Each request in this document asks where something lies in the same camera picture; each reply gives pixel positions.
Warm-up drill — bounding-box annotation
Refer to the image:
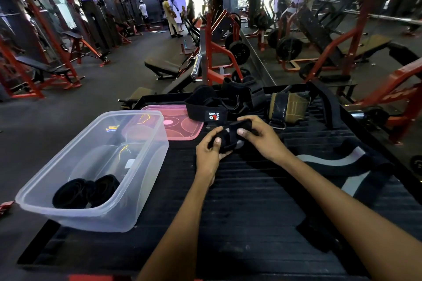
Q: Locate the black weight stack machine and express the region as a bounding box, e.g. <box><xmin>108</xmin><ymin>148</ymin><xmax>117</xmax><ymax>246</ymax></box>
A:
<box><xmin>80</xmin><ymin>0</ymin><xmax>114</xmax><ymax>51</ymax></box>

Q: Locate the red incline bench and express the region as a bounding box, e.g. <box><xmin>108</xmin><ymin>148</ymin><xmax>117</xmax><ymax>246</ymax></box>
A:
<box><xmin>62</xmin><ymin>30</ymin><xmax>111</xmax><ymax>67</ymax></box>

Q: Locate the red plate-loaded machine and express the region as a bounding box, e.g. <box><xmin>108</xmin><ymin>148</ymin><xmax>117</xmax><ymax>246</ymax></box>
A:
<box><xmin>199</xmin><ymin>11</ymin><xmax>251</xmax><ymax>86</ymax></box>

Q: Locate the person's right hand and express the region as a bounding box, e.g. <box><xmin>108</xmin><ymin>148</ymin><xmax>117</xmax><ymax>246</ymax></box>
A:
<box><xmin>236</xmin><ymin>115</ymin><xmax>294</xmax><ymax>163</ymax></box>

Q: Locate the large wall mirror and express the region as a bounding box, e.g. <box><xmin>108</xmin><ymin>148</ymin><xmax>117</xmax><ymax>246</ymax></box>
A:
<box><xmin>239</xmin><ymin>0</ymin><xmax>422</xmax><ymax>176</ymax></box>

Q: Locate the red floor bench frame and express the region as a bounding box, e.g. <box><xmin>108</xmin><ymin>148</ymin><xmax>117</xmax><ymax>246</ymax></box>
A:
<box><xmin>0</xmin><ymin>201</ymin><xmax>15</xmax><ymax>217</ymax></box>

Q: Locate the person's left forearm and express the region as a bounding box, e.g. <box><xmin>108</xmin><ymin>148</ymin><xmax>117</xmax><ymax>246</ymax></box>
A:
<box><xmin>137</xmin><ymin>172</ymin><xmax>218</xmax><ymax>281</ymax></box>

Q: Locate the red power rack with bench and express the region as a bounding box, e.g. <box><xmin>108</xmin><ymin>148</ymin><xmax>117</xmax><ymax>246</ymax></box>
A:
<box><xmin>0</xmin><ymin>0</ymin><xmax>85</xmax><ymax>100</ymax></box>

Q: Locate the black ribbed platform tray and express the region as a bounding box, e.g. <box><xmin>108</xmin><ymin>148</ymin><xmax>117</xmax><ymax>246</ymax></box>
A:
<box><xmin>16</xmin><ymin>83</ymin><xmax>422</xmax><ymax>281</ymax></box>

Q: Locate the pink plastic lid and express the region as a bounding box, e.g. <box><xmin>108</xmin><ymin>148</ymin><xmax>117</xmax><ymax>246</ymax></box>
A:
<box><xmin>141</xmin><ymin>104</ymin><xmax>204</xmax><ymax>141</ymax></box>

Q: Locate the person's right forearm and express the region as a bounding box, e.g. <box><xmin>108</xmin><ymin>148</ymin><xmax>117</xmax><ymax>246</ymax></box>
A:
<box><xmin>280</xmin><ymin>152</ymin><xmax>422</xmax><ymax>281</ymax></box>

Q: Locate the chrome barbell sleeve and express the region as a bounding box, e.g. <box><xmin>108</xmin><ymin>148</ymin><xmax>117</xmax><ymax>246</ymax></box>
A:
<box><xmin>190</xmin><ymin>54</ymin><xmax>203</xmax><ymax>80</ymax></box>

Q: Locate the black low bench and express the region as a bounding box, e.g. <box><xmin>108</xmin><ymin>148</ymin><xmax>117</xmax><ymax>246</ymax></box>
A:
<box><xmin>144</xmin><ymin>57</ymin><xmax>185</xmax><ymax>80</ymax></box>

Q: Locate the clear plastic container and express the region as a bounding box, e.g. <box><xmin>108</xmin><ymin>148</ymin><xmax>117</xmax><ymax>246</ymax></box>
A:
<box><xmin>15</xmin><ymin>110</ymin><xmax>170</xmax><ymax>233</ymax></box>

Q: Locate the black weight plate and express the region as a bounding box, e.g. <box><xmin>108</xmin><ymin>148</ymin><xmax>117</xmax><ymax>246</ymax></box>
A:
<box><xmin>229</xmin><ymin>40</ymin><xmax>251</xmax><ymax>66</ymax></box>

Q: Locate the person's left hand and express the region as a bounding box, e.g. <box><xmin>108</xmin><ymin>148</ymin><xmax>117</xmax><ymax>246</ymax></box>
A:
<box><xmin>195</xmin><ymin>126</ymin><xmax>233</xmax><ymax>187</ymax></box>

